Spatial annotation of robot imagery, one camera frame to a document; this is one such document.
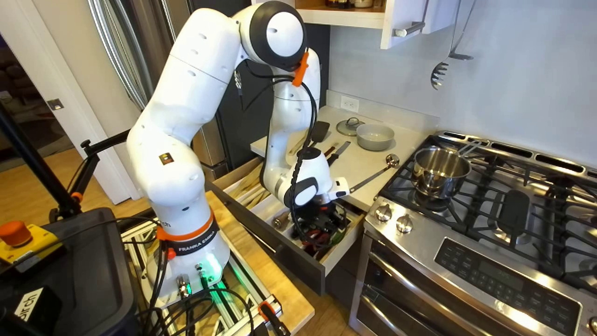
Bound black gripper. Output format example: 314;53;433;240
290;200;344;247

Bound red handled scissors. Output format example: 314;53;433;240
301;213;351;249

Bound wooden kitchen drawer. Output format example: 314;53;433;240
210;157;368;296

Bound cork bottle stopper metal cap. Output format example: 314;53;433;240
271;213;294;232

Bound wooden robot mounting table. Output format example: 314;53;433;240
120;189;318;336

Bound white plastic cutlery tray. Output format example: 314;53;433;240
226;167;366;264

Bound wooden forked spatula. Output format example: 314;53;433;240
230;171;271;212

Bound long steel spoon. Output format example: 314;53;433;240
348;154;404;197

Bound black spatula turner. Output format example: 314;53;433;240
308;120;333;150

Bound grey ceramic bowl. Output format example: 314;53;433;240
355;122;398;154

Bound glass pot lid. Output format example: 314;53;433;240
335;116;370;139

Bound steel saucepan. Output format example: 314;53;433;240
411;139;495;202

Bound stainless steel gas range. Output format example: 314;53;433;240
348;129;597;336

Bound hanging slotted spoon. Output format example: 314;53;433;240
430;0;465;92

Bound hanging metal spatula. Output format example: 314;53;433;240
446;0;478;62

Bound black equipment case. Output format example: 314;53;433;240
0;208;141;336

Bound stainless steel refrigerator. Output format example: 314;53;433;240
85;0;333;180

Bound emergency stop button box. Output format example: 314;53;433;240
0;219;64;268

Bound black handled knife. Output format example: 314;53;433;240
325;141;353;169

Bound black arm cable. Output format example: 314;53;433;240
243;62;321;212

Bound white wall outlet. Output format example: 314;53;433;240
340;94;364;115

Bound black base cable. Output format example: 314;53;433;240
137;245;202;336

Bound white wall cabinet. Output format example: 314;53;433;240
292;0;463;53

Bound black camera tripod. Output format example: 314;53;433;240
0;101;135;225

